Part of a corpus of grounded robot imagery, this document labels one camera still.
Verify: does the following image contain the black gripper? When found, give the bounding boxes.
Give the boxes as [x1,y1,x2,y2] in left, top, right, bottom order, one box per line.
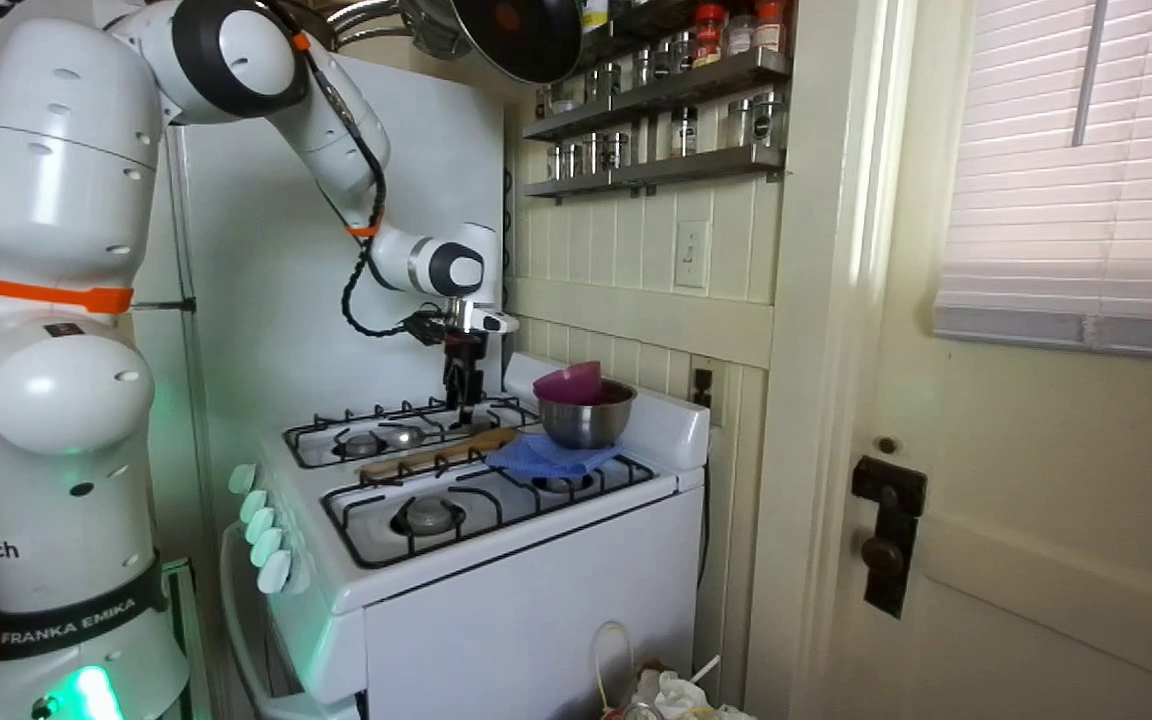
[443,331,489,406]

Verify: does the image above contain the wooden spoon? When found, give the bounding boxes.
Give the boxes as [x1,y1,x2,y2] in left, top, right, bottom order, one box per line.
[355,429,515,482]

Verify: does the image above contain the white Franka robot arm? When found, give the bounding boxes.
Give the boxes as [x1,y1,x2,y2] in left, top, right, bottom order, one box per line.
[0,0,493,720]

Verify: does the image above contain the blue cloth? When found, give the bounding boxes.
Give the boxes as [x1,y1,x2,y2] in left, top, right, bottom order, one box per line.
[489,431,611,478]

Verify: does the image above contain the purple plastic cup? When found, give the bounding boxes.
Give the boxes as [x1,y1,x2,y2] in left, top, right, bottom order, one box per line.
[533,358,604,402]

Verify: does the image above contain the steel mixing bowl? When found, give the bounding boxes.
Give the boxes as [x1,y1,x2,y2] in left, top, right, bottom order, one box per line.
[541,379,635,447]

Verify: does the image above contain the white gas stove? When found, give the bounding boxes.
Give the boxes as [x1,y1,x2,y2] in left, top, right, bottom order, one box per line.
[218,355,709,720]

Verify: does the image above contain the white refrigerator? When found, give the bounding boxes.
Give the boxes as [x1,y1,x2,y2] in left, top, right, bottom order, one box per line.
[131,52,513,564]

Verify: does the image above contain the black hanging frying pan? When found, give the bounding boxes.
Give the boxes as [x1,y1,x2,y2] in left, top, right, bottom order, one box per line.
[451,0,585,83]

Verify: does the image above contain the metal spice rack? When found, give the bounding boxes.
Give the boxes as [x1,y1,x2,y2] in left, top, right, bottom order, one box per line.
[524,0,796,199]

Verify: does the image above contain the white trash bag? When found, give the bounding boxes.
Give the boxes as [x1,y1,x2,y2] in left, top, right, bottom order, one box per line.
[589,621,757,720]

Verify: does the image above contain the black door lock knob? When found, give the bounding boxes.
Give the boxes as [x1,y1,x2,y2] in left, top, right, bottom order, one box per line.
[851,457,926,617]

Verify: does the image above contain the cream wooden door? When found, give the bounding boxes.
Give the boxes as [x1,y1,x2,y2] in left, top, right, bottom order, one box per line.
[821,0,1152,720]

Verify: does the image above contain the white window blinds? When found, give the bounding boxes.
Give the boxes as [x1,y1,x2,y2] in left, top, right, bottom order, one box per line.
[937,0,1152,355]

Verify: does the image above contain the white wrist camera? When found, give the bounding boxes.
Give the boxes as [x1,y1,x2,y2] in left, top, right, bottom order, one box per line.
[456,305,519,335]

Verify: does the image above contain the white wall outlet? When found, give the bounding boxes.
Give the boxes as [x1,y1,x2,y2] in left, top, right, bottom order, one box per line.
[672,220,709,288]

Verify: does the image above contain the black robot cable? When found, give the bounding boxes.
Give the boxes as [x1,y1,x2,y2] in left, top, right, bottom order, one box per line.
[291,35,451,345]

